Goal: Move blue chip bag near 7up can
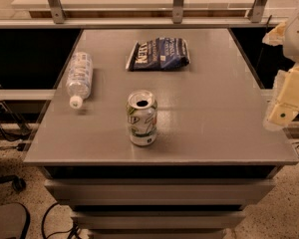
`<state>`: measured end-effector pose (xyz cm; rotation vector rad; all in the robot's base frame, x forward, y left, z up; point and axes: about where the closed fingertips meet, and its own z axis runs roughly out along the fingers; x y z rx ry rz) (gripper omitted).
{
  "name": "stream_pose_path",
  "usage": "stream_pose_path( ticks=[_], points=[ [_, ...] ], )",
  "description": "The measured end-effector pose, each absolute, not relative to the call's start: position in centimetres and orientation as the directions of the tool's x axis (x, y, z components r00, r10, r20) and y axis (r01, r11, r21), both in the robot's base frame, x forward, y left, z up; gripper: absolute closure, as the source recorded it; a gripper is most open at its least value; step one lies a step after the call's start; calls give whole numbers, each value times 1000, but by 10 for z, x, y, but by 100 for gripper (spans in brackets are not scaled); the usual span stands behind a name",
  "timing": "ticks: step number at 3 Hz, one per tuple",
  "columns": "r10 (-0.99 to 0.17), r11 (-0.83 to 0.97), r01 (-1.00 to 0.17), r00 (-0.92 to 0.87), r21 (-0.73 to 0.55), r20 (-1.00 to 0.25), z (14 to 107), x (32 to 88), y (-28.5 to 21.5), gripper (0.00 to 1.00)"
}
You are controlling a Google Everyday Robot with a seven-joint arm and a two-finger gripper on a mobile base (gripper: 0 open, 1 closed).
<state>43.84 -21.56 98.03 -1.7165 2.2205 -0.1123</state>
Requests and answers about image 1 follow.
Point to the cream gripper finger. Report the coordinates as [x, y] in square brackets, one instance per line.
[284, 105]
[275, 37]

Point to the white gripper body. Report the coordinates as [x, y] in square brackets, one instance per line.
[297, 39]

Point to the blue chip bag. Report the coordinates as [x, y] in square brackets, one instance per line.
[160, 54]

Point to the green white 7up can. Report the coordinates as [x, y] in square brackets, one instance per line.
[142, 116]

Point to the clear plastic water bottle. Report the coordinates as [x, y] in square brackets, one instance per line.
[79, 80]

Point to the grey drawer cabinet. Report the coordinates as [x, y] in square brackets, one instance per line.
[158, 208]

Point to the metal railing with glass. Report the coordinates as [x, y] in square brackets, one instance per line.
[100, 14]

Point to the black office chair base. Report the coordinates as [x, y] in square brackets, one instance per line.
[8, 174]

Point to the grey chair seat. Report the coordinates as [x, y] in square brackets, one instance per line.
[14, 221]

